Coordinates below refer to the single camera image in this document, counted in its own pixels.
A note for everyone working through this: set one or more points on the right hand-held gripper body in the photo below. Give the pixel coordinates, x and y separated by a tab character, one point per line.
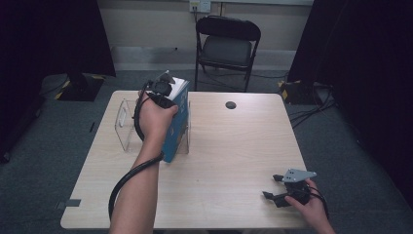
297	190

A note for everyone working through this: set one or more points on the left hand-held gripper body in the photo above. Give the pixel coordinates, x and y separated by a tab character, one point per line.
161	88

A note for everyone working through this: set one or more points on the blue book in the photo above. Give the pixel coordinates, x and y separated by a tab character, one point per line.
177	130

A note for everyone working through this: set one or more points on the clear acrylic book rack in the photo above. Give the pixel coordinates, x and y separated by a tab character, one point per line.
125	130

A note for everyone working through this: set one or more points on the person's right hand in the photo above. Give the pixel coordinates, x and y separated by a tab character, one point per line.
315	209

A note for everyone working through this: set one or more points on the person's left hand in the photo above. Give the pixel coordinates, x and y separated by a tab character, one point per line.
156	122

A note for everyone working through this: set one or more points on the black folding chair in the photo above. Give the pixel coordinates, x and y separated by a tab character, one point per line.
225	50

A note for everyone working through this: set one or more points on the black stand base yellow tape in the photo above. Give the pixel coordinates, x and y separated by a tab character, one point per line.
298	92
81	87

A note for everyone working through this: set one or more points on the dark curtain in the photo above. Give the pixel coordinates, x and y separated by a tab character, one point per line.
367	65
48	39

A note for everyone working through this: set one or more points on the grey floor tape strip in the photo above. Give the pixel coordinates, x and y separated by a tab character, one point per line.
68	203

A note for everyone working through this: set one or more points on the white wall outlet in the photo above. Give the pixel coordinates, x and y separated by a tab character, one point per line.
200	5

